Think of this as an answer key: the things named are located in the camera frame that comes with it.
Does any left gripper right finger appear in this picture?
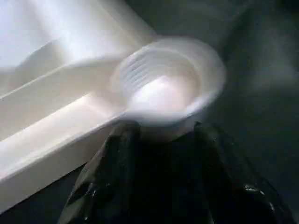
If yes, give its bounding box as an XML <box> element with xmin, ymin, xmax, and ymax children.
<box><xmin>193</xmin><ymin>122</ymin><xmax>296</xmax><ymax>224</ymax></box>

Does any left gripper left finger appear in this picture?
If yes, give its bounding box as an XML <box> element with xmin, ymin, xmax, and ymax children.
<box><xmin>58</xmin><ymin>121</ymin><xmax>142</xmax><ymax>224</ymax></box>

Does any white plastic table top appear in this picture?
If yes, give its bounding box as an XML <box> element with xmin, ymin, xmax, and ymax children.
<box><xmin>0</xmin><ymin>0</ymin><xmax>228</xmax><ymax>213</ymax></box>

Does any black work mat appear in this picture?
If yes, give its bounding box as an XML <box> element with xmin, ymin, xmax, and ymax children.
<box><xmin>0</xmin><ymin>0</ymin><xmax>299</xmax><ymax>224</ymax></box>

